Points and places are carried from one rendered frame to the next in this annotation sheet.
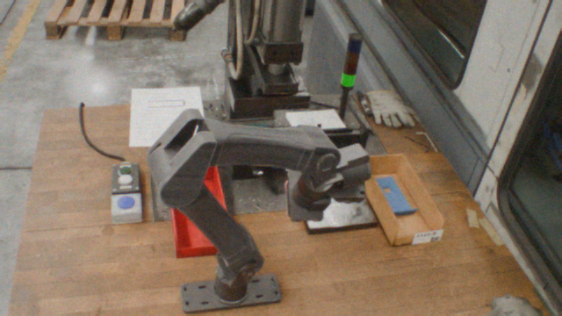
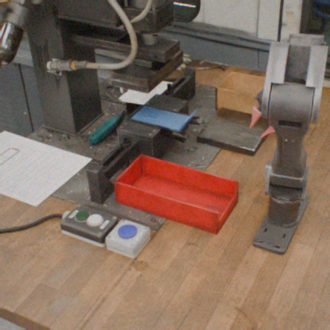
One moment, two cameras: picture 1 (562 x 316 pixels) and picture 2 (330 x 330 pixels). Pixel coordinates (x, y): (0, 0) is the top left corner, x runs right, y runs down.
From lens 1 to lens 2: 87 cm
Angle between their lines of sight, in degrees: 36
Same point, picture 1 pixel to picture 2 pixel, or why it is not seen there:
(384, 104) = not seen: hidden behind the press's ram
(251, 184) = (169, 158)
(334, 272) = not seen: hidden behind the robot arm
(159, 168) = (297, 97)
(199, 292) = (270, 234)
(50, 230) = (96, 310)
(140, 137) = (30, 194)
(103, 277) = (199, 292)
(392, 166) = (230, 85)
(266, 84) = (165, 51)
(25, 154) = not seen: outside the picture
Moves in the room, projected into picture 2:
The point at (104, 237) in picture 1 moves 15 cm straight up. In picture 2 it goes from (146, 271) to (142, 212)
